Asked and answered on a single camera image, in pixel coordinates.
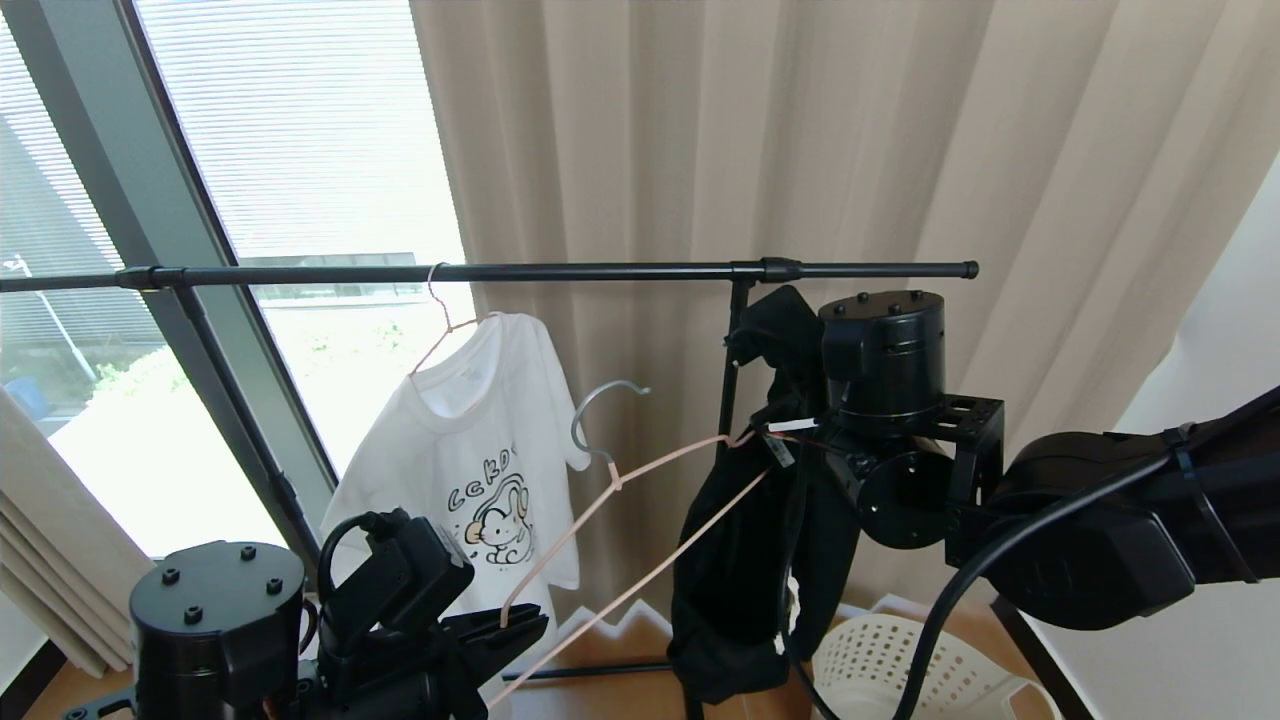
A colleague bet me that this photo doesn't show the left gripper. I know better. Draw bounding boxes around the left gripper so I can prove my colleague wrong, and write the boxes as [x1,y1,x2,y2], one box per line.
[320,625,503,720]

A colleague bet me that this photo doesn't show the white printed T-shirt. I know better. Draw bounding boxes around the white printed T-shirt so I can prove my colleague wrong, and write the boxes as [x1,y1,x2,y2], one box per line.
[320,312,593,601]

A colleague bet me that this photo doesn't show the pink clothes hanger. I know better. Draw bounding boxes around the pink clothes hanger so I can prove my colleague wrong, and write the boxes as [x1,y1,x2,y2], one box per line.
[408,262,501,379]
[483,380,773,713]

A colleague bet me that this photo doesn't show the black shorts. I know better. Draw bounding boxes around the black shorts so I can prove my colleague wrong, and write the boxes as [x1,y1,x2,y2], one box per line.
[668,285,871,706]

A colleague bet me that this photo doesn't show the black clothes rack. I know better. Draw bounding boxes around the black clothes rack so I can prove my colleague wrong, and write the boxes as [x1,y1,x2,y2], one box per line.
[0,258,979,720]

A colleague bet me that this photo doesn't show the white laundry basket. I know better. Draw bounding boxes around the white laundry basket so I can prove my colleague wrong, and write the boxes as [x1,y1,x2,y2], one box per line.
[810,612,1061,720]

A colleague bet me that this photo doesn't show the beige curtain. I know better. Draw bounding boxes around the beige curtain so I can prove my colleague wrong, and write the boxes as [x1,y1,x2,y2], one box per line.
[410,0,1280,641]
[0,385,157,677]

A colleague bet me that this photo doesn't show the window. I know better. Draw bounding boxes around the window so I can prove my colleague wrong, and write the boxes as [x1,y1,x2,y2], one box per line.
[0,0,477,561]

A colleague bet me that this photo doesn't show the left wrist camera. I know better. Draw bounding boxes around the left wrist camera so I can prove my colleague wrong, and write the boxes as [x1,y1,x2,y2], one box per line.
[318,508,477,661]

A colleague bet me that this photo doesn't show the black cable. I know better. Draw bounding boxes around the black cable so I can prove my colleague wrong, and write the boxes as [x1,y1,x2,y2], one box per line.
[893,455,1196,720]
[316,510,403,641]

